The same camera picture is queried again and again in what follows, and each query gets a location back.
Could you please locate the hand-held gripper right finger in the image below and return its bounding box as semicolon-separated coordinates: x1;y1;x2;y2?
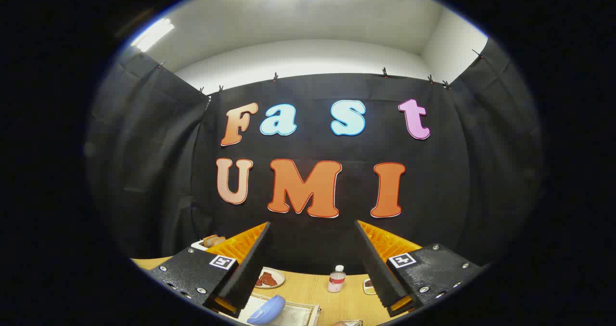
355;220;487;317

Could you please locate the ceiling light panel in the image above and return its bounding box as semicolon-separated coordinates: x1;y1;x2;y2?
131;18;175;52

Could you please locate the beige plate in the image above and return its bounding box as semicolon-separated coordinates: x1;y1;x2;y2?
255;267;285;289

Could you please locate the white drip tray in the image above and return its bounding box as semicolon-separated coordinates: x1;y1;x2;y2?
240;296;316;326

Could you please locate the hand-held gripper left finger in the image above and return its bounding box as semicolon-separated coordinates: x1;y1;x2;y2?
144;222;271;319

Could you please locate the blue plate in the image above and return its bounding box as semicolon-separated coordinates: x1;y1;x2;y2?
247;295;286;325

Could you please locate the black backdrop cloth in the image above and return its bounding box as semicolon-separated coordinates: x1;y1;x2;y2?
84;37;547;276

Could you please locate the clear bottle with red label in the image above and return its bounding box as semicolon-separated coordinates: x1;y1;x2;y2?
327;265;347;293

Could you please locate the row of black cloth clips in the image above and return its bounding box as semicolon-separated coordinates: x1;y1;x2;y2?
156;49;484;95

